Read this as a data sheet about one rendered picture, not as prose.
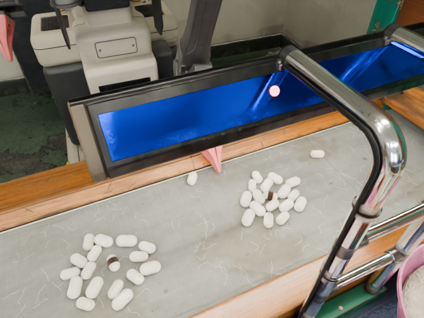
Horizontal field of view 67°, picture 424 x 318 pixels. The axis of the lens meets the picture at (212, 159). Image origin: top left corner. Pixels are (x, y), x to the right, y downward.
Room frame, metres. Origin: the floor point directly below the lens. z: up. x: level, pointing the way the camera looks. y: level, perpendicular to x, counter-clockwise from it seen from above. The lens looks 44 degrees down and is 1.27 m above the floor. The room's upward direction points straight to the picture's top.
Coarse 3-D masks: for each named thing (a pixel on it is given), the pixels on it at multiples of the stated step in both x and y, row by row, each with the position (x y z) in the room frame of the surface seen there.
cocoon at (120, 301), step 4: (128, 288) 0.23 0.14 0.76; (124, 292) 0.22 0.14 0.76; (128, 292) 0.22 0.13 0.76; (116, 296) 0.21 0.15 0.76; (120, 296) 0.21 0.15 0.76; (124, 296) 0.21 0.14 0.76; (128, 296) 0.21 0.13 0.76; (132, 296) 0.22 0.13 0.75; (112, 300) 0.21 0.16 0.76; (116, 300) 0.20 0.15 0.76; (120, 300) 0.20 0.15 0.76; (124, 300) 0.21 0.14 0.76; (128, 300) 0.21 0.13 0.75; (112, 304) 0.20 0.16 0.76; (116, 304) 0.20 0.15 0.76; (120, 304) 0.20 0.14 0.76; (124, 304) 0.20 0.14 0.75; (116, 308) 0.19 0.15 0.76; (120, 308) 0.20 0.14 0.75
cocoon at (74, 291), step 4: (76, 276) 0.24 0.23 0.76; (72, 280) 0.24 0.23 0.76; (76, 280) 0.24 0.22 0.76; (80, 280) 0.24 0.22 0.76; (72, 284) 0.23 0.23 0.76; (76, 284) 0.23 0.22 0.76; (80, 284) 0.23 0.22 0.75; (68, 288) 0.22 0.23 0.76; (72, 288) 0.22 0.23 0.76; (76, 288) 0.22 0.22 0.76; (80, 288) 0.23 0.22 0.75; (68, 292) 0.22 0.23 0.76; (72, 292) 0.22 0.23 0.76; (76, 292) 0.22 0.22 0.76; (80, 292) 0.22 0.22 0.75; (68, 296) 0.21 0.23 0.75; (72, 296) 0.21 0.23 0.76; (76, 296) 0.21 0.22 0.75
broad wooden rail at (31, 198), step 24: (312, 120) 0.67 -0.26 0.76; (336, 120) 0.69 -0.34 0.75; (240, 144) 0.58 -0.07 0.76; (264, 144) 0.59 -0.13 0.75; (72, 168) 0.49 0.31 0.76; (144, 168) 0.49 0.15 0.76; (168, 168) 0.50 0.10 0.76; (192, 168) 0.51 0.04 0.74; (0, 192) 0.42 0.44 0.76; (24, 192) 0.42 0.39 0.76; (48, 192) 0.42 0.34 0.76; (72, 192) 0.42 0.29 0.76; (96, 192) 0.43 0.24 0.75; (120, 192) 0.44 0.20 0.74; (0, 216) 0.36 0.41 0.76; (24, 216) 0.37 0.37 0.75; (48, 216) 0.38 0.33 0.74
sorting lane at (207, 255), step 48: (288, 144) 0.60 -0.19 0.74; (336, 144) 0.60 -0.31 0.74; (144, 192) 0.44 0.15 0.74; (192, 192) 0.44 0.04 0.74; (240, 192) 0.44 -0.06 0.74; (336, 192) 0.44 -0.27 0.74; (0, 240) 0.32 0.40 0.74; (48, 240) 0.32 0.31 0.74; (144, 240) 0.32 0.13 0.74; (192, 240) 0.32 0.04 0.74; (240, 240) 0.32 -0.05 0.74; (288, 240) 0.32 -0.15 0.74; (0, 288) 0.23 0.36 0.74; (48, 288) 0.23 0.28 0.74; (144, 288) 0.23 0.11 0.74; (192, 288) 0.23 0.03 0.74; (240, 288) 0.23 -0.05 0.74
